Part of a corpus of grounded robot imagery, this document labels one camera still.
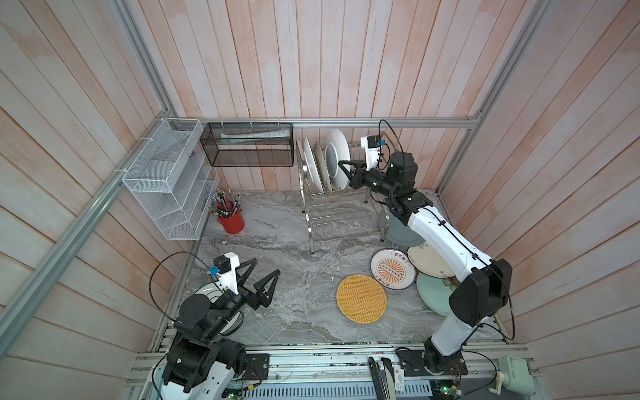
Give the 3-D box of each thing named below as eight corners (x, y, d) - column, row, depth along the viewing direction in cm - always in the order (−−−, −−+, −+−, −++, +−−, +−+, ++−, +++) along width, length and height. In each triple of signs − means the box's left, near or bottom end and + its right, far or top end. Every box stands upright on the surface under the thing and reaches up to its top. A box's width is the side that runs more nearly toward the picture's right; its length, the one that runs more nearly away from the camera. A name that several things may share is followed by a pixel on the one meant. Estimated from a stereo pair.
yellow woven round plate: (337, 323, 84) (338, 321, 82) (335, 277, 94) (335, 274, 93) (389, 323, 84) (391, 321, 82) (381, 277, 94) (382, 274, 93)
